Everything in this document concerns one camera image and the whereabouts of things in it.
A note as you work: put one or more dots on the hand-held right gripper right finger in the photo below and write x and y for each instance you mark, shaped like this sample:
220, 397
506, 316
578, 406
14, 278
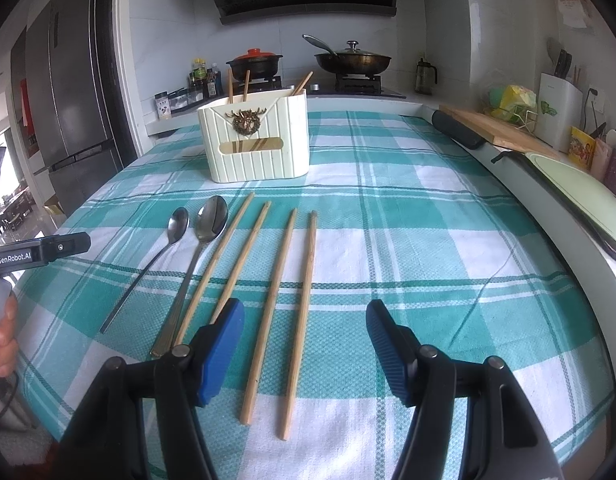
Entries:
388, 355

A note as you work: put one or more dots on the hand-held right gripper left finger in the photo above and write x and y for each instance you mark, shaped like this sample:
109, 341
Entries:
220, 355

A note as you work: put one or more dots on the wooden chopstick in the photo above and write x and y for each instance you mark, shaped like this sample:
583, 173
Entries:
270, 310
302, 84
246, 85
300, 310
229, 85
240, 260
218, 260

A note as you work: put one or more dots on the large steel spoon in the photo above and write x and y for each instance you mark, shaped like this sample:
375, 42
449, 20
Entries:
212, 220

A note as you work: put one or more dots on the small steel spoon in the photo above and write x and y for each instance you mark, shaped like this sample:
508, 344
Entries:
178, 225

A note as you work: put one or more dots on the cream ribbed utensil holder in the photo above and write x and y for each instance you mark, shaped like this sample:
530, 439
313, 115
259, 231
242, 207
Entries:
283, 140

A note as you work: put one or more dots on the person's left hand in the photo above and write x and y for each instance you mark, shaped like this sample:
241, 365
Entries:
0, 350

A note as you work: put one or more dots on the teal checkered tablecloth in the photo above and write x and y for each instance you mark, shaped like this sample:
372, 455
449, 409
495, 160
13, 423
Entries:
413, 240

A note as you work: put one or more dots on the grey refrigerator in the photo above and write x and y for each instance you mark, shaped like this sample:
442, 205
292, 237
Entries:
73, 85

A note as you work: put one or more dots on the white label spice jar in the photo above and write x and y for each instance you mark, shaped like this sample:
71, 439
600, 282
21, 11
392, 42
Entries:
163, 106

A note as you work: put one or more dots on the row of clear spice jars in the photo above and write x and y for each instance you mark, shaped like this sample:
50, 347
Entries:
183, 99

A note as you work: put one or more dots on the green cutting board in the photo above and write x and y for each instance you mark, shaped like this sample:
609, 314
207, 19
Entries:
583, 200

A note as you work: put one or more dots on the wooden cutting board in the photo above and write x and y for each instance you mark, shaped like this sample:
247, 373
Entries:
508, 132

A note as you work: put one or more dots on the condiment bottles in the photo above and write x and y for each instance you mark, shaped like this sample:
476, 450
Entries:
205, 82

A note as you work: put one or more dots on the black gas stove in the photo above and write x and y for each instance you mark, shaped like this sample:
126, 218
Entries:
358, 87

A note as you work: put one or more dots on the dark french press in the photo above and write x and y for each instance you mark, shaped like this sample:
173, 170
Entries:
424, 77

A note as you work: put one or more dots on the yellow green plastic bags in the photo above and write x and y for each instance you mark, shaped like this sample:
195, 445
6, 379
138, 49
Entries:
513, 102

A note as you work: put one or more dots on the yellow box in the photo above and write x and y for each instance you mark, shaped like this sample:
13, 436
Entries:
582, 147

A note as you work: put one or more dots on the black clay pot red lid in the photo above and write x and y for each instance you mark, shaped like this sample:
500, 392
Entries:
253, 65

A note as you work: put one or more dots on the wok with glass lid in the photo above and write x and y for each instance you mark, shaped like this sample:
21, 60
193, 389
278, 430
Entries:
353, 62

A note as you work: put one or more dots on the white knife block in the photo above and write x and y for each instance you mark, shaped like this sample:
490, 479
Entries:
555, 110

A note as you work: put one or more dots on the wall socket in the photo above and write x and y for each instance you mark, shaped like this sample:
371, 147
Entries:
593, 95

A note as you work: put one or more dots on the wall calendar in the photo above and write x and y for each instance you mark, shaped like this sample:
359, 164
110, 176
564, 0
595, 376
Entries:
573, 2

